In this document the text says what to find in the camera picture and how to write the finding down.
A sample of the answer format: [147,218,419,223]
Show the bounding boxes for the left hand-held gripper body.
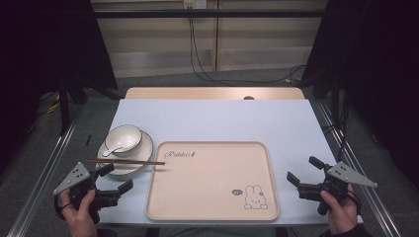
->
[52,161,125,225]

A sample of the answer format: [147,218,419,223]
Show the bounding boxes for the black stand cables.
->
[324,93,351,163]

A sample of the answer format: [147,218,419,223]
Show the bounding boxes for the white plate with dark rim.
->
[97,130,154,176]

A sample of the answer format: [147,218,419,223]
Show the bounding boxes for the beige tray with rabbit print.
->
[144,140,281,222]

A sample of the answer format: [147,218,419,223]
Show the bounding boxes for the metal floor rail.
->
[6,102,85,237]
[316,100,402,237]

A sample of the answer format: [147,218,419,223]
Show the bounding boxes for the black floor cable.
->
[188,16,307,85]

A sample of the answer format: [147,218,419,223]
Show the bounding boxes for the brown wooden chopstick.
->
[86,159,166,166]
[86,158,166,165]

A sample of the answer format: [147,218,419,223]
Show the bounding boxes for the person's dark right sleeve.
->
[318,224,374,237]

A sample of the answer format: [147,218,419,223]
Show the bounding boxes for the light wooden table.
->
[124,86,306,101]

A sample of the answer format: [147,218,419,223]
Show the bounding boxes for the white wall socket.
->
[183,0,208,10]

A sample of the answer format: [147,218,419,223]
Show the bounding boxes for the black stand post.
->
[57,77,72,135]

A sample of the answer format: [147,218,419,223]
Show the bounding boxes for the white ceramic spoon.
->
[102,139,133,158]

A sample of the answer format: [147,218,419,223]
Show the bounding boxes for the light blue table mat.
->
[95,98,364,227]

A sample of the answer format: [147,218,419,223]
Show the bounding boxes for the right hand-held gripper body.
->
[295,160,379,216]

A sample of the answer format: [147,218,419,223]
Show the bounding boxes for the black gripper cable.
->
[345,189,363,215]

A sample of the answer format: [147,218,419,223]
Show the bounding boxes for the black horizontal frame bar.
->
[93,9,326,20]

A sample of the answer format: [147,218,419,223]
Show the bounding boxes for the person's left hand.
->
[58,190,99,237]

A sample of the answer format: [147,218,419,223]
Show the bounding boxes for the person's right hand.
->
[319,183,362,235]

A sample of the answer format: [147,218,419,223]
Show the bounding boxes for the dark curtain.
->
[0,0,119,169]
[301,0,419,191]

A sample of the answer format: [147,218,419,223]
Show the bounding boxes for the white bowl with dark rim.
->
[104,123,143,154]

